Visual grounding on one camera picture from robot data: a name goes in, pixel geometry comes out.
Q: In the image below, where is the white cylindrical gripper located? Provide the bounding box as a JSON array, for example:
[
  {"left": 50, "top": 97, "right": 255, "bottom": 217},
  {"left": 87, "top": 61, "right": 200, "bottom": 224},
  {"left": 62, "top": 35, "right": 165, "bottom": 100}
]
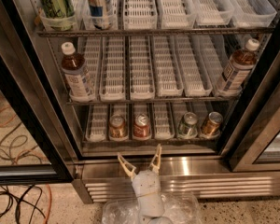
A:
[{"left": 118, "top": 145, "right": 165, "bottom": 218}]

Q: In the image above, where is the red coke can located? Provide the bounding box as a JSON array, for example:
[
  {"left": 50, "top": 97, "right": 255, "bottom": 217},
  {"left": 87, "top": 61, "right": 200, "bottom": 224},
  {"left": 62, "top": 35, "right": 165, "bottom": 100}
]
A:
[{"left": 133, "top": 114, "right": 150, "bottom": 140}]

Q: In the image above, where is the brown soda can left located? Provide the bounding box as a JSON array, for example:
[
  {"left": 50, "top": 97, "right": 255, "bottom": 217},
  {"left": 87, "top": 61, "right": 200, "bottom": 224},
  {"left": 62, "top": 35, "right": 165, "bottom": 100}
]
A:
[{"left": 109, "top": 115, "right": 126, "bottom": 139}]

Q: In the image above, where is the green soda can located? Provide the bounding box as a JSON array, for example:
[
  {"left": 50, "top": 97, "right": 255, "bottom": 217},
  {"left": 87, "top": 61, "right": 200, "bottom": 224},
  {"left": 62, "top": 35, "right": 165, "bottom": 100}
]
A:
[{"left": 177, "top": 112, "right": 198, "bottom": 139}]

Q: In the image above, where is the orange-brown soda can right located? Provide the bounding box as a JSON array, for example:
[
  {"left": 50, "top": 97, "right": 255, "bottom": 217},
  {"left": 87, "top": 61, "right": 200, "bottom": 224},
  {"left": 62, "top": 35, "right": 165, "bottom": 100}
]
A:
[{"left": 201, "top": 111, "right": 223, "bottom": 138}]

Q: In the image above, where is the left glass fridge door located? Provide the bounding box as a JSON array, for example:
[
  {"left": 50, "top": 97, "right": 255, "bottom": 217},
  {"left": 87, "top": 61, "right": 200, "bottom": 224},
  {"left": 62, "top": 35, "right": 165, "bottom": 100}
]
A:
[{"left": 0, "top": 0, "right": 77, "bottom": 185}]

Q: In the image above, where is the glass fridge door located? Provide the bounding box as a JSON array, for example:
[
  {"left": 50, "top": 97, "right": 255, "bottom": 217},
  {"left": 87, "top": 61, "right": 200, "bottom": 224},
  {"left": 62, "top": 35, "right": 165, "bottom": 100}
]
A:
[
  {"left": 0, "top": 0, "right": 77, "bottom": 185},
  {"left": 220, "top": 19, "right": 280, "bottom": 172}
]

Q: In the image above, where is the right glass fridge door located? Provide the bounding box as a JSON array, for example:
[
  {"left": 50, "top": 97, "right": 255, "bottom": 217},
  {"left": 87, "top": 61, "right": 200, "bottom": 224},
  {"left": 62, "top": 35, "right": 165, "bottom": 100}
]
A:
[{"left": 220, "top": 19, "right": 280, "bottom": 172}]

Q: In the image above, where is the blue tan tall can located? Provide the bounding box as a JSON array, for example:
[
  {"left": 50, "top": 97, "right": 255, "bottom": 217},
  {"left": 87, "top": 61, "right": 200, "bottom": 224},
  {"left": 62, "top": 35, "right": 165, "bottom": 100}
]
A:
[{"left": 88, "top": 0, "right": 113, "bottom": 30}]

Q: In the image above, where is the green tall can top shelf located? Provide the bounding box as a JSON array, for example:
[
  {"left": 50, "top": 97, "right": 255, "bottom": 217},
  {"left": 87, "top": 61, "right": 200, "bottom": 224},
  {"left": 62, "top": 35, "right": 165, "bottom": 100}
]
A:
[{"left": 40, "top": 0, "right": 75, "bottom": 31}]

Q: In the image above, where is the clear plastic bag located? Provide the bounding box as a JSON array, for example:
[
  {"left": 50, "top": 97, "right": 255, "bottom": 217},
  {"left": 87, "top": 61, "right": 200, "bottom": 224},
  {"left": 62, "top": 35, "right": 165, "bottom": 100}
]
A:
[{"left": 102, "top": 193, "right": 202, "bottom": 224}]

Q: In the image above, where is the left tea bottle white cap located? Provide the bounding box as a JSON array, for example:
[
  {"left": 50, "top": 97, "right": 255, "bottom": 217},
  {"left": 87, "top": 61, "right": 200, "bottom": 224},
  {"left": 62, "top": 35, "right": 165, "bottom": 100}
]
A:
[{"left": 62, "top": 42, "right": 94, "bottom": 102}]

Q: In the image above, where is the tea bottle white cap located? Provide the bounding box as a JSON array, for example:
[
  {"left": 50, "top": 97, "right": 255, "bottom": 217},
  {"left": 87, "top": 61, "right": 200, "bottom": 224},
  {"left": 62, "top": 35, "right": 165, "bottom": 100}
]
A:
[
  {"left": 217, "top": 38, "right": 259, "bottom": 91},
  {"left": 62, "top": 42, "right": 94, "bottom": 102}
]

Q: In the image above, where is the right tea bottle white cap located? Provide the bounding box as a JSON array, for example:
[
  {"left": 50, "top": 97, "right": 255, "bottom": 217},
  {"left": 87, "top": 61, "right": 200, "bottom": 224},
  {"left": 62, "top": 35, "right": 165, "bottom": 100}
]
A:
[{"left": 217, "top": 38, "right": 259, "bottom": 91}]

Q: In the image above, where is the middle wire shelf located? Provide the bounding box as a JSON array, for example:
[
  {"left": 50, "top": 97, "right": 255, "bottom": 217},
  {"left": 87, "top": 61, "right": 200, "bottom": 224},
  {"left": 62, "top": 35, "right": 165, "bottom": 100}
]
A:
[{"left": 66, "top": 96, "right": 239, "bottom": 105}]

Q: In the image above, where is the wire shelf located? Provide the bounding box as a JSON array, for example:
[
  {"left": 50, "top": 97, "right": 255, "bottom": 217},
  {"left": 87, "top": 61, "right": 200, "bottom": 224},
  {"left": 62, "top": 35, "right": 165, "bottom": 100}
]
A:
[
  {"left": 66, "top": 96, "right": 239, "bottom": 105},
  {"left": 36, "top": 27, "right": 274, "bottom": 37}
]

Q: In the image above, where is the black cable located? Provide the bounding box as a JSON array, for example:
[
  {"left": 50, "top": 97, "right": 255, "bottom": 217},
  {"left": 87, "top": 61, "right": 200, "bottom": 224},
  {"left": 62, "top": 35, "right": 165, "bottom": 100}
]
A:
[{"left": 0, "top": 97, "right": 48, "bottom": 224}]

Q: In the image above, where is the orange cable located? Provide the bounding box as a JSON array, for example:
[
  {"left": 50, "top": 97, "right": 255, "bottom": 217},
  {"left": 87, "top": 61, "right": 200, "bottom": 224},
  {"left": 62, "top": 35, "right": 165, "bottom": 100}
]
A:
[{"left": 0, "top": 105, "right": 53, "bottom": 224}]

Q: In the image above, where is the top wire shelf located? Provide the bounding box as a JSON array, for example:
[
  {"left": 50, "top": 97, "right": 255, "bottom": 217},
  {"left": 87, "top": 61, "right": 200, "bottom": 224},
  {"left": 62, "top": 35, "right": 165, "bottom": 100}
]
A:
[{"left": 36, "top": 27, "right": 274, "bottom": 37}]

